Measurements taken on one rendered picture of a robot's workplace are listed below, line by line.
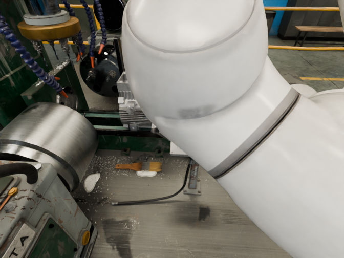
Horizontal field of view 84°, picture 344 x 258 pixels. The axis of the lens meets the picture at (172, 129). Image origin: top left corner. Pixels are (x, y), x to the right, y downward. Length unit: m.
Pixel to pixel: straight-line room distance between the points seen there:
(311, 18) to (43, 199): 5.95
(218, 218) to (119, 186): 0.40
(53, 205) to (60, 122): 0.22
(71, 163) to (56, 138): 0.07
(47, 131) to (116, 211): 0.37
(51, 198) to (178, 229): 0.41
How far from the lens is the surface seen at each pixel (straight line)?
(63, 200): 0.55
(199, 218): 0.74
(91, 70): 1.06
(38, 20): 0.76
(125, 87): 0.75
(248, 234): 0.76
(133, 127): 0.79
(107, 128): 0.90
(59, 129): 0.60
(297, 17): 5.90
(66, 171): 0.58
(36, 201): 0.46
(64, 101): 0.93
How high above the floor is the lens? 1.48
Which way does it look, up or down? 41 degrees down
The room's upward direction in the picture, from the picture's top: straight up
